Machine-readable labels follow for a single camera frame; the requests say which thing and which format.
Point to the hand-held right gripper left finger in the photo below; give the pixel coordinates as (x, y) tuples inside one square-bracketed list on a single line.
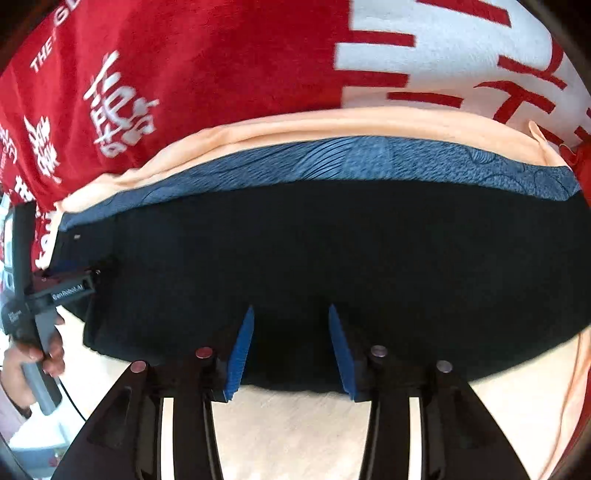
[(242, 351)]

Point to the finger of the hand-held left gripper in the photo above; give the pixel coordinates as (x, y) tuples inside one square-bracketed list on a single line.
[(87, 272)]

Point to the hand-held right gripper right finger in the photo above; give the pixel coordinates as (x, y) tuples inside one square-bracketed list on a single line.
[(340, 351)]

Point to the black pants with blue waistband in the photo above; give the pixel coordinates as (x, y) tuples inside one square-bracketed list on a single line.
[(323, 254)]

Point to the person's left forearm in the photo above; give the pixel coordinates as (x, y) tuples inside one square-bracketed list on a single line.
[(9, 410)]

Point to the person's left hand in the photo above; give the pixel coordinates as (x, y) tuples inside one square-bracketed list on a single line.
[(23, 369)]

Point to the peach towel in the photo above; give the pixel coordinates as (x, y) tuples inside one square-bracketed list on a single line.
[(300, 429)]

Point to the red printed blanket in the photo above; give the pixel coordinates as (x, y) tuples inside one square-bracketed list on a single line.
[(207, 69)]

